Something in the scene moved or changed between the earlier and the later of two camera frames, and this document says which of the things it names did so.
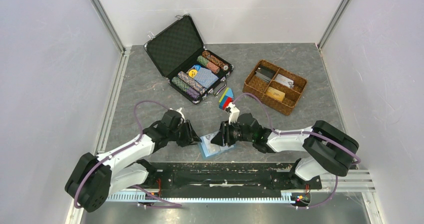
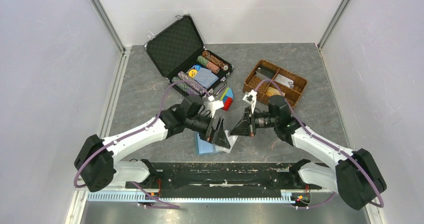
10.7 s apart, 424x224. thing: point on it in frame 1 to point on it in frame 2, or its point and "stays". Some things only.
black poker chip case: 178,51 stays
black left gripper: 189,131 to 218,134
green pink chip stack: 210,66 stays
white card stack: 284,80 stays
